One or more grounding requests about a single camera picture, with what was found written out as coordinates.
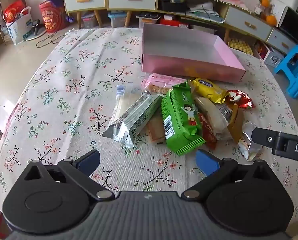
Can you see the pink cardboard box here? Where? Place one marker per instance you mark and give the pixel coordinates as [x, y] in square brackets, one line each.
[188, 67]

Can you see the red shiny snack packet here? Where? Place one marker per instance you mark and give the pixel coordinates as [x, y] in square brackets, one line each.
[241, 98]

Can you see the white printed box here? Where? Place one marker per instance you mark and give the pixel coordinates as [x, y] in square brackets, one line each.
[273, 59]

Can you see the clear white bread packet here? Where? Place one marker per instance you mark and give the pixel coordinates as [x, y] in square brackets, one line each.
[120, 102]

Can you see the low wooden cabinet with drawers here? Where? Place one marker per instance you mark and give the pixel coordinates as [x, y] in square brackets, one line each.
[248, 22]

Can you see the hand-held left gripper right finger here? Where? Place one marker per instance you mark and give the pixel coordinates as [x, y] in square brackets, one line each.
[206, 161]

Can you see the black front microwave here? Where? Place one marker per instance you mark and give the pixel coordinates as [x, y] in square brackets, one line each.
[292, 25]

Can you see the blue plastic stool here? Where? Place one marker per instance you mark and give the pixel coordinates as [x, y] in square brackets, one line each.
[296, 65]

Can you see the white paper bag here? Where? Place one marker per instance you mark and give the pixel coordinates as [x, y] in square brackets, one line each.
[20, 30]

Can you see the green snack packet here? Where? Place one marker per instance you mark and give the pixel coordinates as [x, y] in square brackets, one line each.
[181, 115]

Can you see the clear plastic storage box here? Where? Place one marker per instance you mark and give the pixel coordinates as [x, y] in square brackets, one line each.
[116, 20]
[90, 21]
[147, 21]

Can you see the brown snack packet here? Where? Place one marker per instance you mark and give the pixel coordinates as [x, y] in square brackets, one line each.
[235, 125]

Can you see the clear orange cracker packet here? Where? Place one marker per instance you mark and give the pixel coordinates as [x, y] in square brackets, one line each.
[156, 130]

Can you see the floral tablecloth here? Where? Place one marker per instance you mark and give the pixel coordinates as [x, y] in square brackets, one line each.
[64, 80]

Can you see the pink snack packet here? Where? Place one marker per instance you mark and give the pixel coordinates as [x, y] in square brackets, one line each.
[161, 78]

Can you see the clear white bun packet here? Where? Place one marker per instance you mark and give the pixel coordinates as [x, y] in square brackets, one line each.
[211, 115]

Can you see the red box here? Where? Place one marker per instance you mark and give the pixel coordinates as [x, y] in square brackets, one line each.
[174, 21]

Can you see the tray of yellow balls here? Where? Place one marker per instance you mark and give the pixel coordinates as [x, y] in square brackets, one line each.
[240, 46]

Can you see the red strip snack packet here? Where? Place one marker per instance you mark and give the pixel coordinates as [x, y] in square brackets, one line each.
[208, 132]

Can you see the red gift bag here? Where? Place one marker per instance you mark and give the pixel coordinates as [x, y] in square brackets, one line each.
[14, 11]

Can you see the orange fruit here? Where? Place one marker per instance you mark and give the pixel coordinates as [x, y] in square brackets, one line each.
[265, 1]
[271, 20]

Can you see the large red round bag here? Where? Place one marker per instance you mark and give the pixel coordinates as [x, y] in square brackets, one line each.
[51, 17]

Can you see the silver white snack packet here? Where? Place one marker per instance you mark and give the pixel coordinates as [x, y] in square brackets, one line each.
[248, 150]

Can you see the yellow snack packet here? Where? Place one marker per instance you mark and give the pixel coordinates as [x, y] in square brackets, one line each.
[206, 87]

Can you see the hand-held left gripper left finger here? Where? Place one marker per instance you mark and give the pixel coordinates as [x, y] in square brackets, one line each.
[89, 161]

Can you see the black handheld device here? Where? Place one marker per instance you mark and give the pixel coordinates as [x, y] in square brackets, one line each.
[36, 26]

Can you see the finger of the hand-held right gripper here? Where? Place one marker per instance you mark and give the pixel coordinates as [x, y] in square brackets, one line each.
[263, 137]

